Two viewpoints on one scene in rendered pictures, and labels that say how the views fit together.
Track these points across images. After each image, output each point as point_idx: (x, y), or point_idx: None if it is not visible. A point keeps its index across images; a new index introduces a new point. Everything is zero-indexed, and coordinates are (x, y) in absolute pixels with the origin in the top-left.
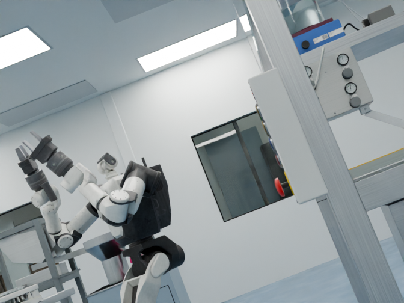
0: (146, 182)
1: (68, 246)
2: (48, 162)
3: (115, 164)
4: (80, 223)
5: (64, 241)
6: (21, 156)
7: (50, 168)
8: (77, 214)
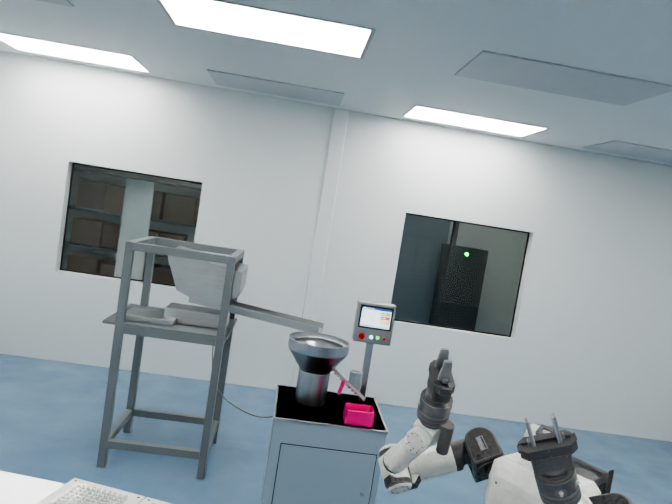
0: None
1: (397, 493)
2: (556, 485)
3: None
4: (433, 472)
5: (399, 489)
6: (446, 375)
7: (547, 492)
8: (431, 453)
